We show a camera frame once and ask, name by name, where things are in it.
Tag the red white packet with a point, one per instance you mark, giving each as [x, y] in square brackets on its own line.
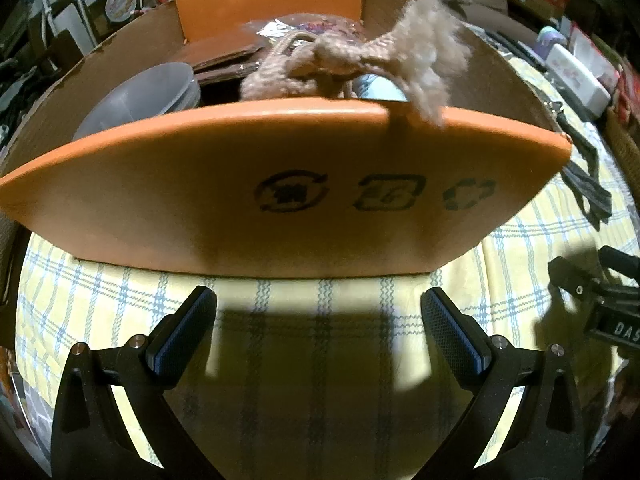
[595, 57]

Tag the brown sofa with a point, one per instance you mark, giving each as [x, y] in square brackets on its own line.
[485, 20]

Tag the wicker basket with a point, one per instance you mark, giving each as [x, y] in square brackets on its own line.
[625, 145]

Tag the light blue object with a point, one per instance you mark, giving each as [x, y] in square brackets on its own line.
[380, 87]

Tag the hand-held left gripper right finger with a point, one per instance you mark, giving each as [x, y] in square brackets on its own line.
[450, 330]

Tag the white rectangular box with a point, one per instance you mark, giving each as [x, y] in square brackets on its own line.
[575, 77]

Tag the black remote control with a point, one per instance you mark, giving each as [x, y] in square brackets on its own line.
[520, 52]

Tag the brown flat folder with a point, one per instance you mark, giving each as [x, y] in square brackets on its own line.
[220, 52]

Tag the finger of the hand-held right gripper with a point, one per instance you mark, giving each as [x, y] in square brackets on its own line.
[575, 282]
[622, 262]

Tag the shiny foil wrapper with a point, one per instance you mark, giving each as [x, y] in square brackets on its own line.
[280, 29]

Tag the purple round container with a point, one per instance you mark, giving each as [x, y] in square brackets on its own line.
[550, 40]

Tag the yellow checked tablecloth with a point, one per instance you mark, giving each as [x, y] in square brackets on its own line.
[310, 360]

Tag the white pole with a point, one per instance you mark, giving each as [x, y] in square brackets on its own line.
[82, 5]

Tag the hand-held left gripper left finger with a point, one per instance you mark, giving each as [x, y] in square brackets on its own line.
[175, 330]

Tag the steel bowl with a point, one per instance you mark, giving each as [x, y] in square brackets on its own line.
[140, 95]

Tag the round printed sign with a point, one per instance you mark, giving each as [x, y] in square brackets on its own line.
[122, 2]

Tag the orange cardboard box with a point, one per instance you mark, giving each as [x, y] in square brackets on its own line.
[200, 200]

